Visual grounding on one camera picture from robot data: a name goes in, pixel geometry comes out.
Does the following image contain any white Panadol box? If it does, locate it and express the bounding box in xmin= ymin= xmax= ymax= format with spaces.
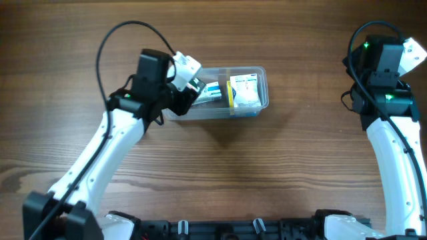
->
xmin=193 ymin=81 xmax=222 ymax=105

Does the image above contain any green Zam-Buk ointment box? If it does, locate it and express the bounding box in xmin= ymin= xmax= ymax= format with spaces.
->
xmin=187 ymin=78 xmax=206 ymax=98

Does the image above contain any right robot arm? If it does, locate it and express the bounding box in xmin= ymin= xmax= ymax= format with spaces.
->
xmin=319 ymin=35 xmax=426 ymax=239

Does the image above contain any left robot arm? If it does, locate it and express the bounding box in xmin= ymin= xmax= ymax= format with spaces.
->
xmin=23 ymin=49 xmax=205 ymax=239

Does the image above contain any clear plastic container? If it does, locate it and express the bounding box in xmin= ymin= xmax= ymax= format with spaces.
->
xmin=163 ymin=66 xmax=269 ymax=121

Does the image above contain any yellow blue lozenge box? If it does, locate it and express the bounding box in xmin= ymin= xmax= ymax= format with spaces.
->
xmin=227 ymin=81 xmax=235 ymax=116

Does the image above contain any white plaster box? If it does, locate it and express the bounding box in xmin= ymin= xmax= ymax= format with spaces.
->
xmin=230 ymin=73 xmax=261 ymax=107

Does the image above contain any right black cable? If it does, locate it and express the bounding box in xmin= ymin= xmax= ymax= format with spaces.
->
xmin=340 ymin=20 xmax=427 ymax=214

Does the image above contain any black cable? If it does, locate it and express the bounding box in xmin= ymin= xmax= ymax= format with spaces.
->
xmin=28 ymin=20 xmax=177 ymax=240
xmin=340 ymin=20 xmax=427 ymax=214

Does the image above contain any left black cable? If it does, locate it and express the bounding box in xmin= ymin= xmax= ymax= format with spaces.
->
xmin=28 ymin=20 xmax=177 ymax=240

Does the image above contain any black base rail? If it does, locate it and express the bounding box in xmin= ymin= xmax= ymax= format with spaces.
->
xmin=133 ymin=218 xmax=373 ymax=240

